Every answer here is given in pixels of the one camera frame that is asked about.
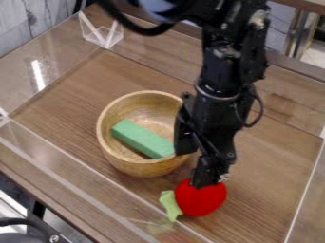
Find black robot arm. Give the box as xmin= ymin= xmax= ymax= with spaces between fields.
xmin=97 ymin=0 xmax=270 ymax=189

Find black table frame bracket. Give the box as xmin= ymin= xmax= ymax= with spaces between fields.
xmin=27 ymin=199 xmax=71 ymax=243

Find green rectangular block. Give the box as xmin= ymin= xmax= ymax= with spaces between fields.
xmin=111 ymin=120 xmax=174 ymax=159

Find black cable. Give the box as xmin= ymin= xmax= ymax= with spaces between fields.
xmin=0 ymin=216 xmax=33 ymax=235

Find red plush fruit green leaf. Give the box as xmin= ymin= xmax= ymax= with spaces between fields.
xmin=159 ymin=178 xmax=227 ymax=222

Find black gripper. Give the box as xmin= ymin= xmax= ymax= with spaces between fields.
xmin=174 ymin=85 xmax=257 ymax=189

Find wooden bowl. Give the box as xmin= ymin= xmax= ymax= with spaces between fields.
xmin=96 ymin=90 xmax=195 ymax=178

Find clear acrylic corner bracket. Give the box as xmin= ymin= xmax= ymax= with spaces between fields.
xmin=77 ymin=11 xmax=123 ymax=49

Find metal table leg background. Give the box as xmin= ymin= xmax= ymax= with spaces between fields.
xmin=285 ymin=9 xmax=321 ymax=60

